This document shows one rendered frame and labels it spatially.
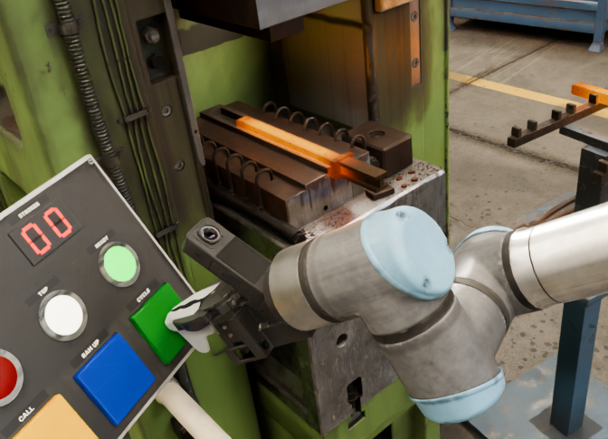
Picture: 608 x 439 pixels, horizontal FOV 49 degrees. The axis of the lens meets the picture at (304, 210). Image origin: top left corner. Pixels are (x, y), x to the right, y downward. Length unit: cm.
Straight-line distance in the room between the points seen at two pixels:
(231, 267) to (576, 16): 420
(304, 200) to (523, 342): 129
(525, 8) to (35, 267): 439
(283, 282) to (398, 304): 12
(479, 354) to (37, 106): 69
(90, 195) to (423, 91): 89
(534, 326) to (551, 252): 166
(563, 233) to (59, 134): 71
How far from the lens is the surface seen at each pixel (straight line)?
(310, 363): 126
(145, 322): 85
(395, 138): 130
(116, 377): 81
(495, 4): 502
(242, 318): 74
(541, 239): 72
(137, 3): 107
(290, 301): 67
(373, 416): 151
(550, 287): 72
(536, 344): 229
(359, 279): 61
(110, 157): 107
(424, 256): 61
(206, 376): 140
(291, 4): 104
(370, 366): 140
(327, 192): 119
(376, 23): 138
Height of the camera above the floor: 154
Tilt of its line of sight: 31 degrees down
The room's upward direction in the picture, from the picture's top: 8 degrees counter-clockwise
